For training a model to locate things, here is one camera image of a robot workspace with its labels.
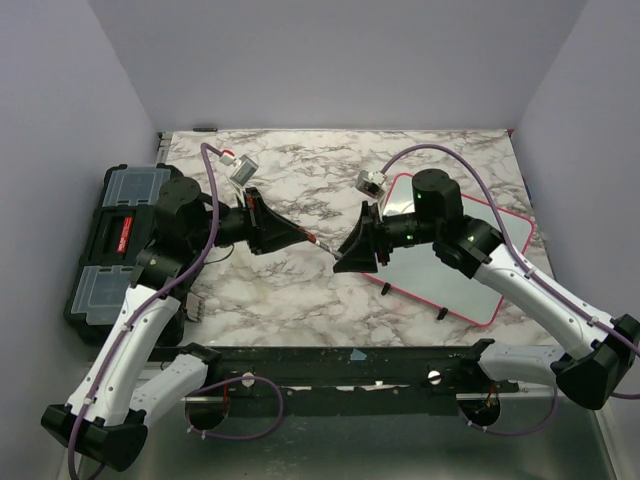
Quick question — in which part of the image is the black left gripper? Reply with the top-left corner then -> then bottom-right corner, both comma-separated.
190,187 -> 308,255

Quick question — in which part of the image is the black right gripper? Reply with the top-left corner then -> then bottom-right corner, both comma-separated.
333,201 -> 440,273

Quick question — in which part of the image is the white whiteboard marker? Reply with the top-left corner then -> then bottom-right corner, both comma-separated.
298,227 -> 342,260

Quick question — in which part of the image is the pink framed whiteboard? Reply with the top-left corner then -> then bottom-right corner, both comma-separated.
361,172 -> 535,329

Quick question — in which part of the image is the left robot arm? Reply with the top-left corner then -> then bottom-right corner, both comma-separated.
41,177 -> 308,472

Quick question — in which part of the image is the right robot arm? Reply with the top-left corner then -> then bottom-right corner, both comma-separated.
333,169 -> 639,410

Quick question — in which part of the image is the black whiteboard clip right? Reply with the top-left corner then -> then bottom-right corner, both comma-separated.
436,307 -> 448,321

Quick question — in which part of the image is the black plastic toolbox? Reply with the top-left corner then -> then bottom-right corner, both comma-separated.
64,164 -> 211,346

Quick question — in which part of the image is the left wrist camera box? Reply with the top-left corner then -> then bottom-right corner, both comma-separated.
219,150 -> 259,188

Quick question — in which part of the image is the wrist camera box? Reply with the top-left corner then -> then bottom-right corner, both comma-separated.
219,150 -> 259,188
355,170 -> 387,199

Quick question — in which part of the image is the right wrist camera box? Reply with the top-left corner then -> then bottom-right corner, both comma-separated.
355,170 -> 387,199

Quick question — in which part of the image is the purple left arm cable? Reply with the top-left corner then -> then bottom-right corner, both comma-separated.
67,143 -> 286,479

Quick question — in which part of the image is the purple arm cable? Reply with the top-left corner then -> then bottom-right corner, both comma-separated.
67,143 -> 286,479
382,144 -> 640,435

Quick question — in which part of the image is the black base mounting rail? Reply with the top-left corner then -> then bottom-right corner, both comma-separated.
149,344 -> 561,419

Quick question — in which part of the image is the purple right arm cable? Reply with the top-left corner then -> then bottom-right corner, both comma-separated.
382,144 -> 640,435

